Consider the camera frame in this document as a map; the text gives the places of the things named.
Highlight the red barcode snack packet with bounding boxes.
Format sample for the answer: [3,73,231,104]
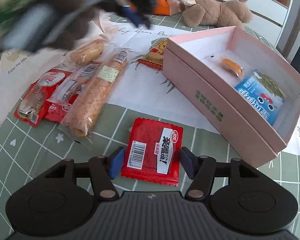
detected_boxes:
[121,118,183,186]

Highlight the yellow round cake packet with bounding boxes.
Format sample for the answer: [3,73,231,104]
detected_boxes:
[137,39,168,70]

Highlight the round bun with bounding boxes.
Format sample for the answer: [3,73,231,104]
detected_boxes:
[70,40,104,65]

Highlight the long bread stick packet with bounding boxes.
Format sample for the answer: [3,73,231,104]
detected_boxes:
[59,48,138,142]

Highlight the blue seaweed snack packet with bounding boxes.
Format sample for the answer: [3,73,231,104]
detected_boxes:
[235,70,285,125]

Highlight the small orange cracker packet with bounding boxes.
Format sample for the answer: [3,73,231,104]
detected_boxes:
[219,56,244,79]

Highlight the red spicy strip packet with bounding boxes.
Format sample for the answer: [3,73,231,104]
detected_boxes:
[43,63,98,124]

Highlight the orange tissue pouch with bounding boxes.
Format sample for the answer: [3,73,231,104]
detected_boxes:
[152,0,180,16]

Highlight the white cartoon print bag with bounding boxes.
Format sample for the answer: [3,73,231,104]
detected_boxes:
[0,48,66,127]

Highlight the brown plush toy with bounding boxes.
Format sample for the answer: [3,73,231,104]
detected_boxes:
[177,0,253,29]

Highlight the white printed table runner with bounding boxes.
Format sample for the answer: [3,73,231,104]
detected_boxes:
[65,12,300,156]

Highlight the pink cardboard gift box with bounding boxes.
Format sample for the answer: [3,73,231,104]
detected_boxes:
[163,27,300,167]

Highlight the red snack packet clear window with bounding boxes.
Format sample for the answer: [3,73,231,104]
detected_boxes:
[14,69,71,127]

